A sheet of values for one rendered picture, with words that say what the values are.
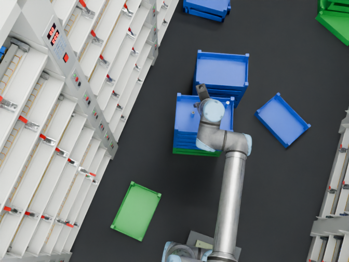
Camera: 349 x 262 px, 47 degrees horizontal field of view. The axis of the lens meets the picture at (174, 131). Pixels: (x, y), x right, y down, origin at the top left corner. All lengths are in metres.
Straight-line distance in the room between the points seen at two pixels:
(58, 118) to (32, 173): 0.22
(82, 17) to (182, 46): 1.47
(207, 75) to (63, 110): 1.10
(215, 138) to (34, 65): 0.83
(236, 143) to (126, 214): 1.06
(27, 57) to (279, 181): 1.86
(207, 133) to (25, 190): 0.75
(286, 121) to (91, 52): 1.54
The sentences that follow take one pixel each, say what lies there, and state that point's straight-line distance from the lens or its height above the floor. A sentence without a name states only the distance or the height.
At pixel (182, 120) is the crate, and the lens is 2.14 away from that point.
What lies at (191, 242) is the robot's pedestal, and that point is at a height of 0.06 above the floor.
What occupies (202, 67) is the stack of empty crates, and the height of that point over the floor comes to 0.32.
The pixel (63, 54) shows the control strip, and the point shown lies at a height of 1.40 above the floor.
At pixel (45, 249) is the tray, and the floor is 0.50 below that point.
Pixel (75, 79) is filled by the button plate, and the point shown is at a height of 1.21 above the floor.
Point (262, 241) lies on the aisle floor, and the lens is 2.59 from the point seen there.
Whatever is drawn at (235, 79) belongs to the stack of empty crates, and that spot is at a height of 0.32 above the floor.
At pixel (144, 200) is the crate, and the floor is 0.00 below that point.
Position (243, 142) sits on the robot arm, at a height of 0.89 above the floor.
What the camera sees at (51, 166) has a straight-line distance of 1.72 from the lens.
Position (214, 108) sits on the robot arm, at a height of 0.94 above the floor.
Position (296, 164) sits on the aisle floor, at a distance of 2.71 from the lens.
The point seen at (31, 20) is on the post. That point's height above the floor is 1.64.
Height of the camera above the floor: 2.53
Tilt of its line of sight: 74 degrees down
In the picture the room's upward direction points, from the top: 5 degrees clockwise
